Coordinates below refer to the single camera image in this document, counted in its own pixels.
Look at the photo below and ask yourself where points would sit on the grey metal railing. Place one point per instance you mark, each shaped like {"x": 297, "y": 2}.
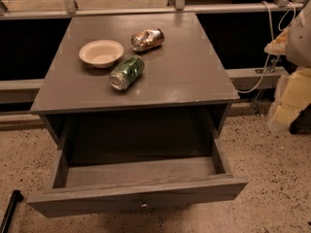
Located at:
{"x": 129, "y": 10}

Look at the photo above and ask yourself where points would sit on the white paper bowl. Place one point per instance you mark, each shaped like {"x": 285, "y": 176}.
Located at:
{"x": 101, "y": 53}

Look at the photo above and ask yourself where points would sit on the grey top drawer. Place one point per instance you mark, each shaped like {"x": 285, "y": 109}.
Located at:
{"x": 108, "y": 163}

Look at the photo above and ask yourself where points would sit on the green soda can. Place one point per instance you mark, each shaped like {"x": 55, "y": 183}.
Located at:
{"x": 127, "y": 72}

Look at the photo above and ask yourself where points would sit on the yellow gripper fingers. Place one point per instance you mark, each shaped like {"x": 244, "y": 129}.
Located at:
{"x": 293, "y": 92}

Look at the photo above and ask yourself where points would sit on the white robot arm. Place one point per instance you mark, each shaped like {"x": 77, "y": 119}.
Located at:
{"x": 302, "y": 23}

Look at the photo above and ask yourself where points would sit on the black pole foot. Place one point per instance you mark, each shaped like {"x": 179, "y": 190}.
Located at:
{"x": 16, "y": 198}

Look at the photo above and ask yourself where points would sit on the grey wooden drawer cabinet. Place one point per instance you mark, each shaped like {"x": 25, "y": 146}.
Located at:
{"x": 184, "y": 71}

